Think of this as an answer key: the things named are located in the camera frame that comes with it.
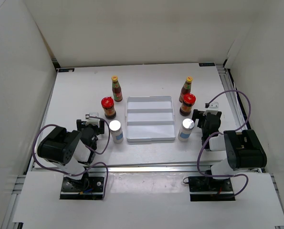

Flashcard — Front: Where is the silver-cap spice shaker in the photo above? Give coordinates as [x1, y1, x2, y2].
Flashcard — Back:
[109, 120, 124, 143]
[178, 118, 195, 142]

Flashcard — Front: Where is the red-lid chili jar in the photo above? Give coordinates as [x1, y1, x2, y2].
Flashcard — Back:
[179, 94, 196, 116]
[101, 97, 116, 119]

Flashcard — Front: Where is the yellow-cap sauce bottle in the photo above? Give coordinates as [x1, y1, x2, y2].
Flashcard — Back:
[111, 75, 123, 102]
[179, 76, 193, 103]

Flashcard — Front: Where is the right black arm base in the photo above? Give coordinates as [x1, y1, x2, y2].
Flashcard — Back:
[182, 176, 235, 202]

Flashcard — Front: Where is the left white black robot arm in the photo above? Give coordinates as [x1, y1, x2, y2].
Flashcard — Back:
[32, 116, 108, 191]

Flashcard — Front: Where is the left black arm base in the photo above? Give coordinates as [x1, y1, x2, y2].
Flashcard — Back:
[59, 174, 105, 200]

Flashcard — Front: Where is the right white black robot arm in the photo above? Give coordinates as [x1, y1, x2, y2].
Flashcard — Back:
[192, 109, 267, 191]

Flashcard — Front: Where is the white tiered organizer tray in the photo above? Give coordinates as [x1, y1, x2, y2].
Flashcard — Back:
[126, 96, 176, 143]

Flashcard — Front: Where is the right black table label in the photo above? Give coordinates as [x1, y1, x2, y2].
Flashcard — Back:
[199, 62, 215, 67]

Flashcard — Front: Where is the black table label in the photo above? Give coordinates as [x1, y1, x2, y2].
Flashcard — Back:
[199, 62, 215, 67]
[58, 68, 75, 73]

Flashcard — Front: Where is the left black table label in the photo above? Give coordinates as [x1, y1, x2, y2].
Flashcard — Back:
[58, 68, 75, 73]

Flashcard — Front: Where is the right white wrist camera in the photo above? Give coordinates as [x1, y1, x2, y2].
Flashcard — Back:
[203, 102, 219, 116]

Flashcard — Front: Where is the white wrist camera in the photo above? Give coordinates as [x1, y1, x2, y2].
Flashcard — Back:
[85, 112, 100, 126]
[203, 102, 219, 116]

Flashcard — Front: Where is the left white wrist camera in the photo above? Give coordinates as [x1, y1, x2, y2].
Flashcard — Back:
[85, 112, 100, 126]

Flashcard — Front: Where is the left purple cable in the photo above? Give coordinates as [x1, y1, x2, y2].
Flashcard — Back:
[32, 116, 110, 200]

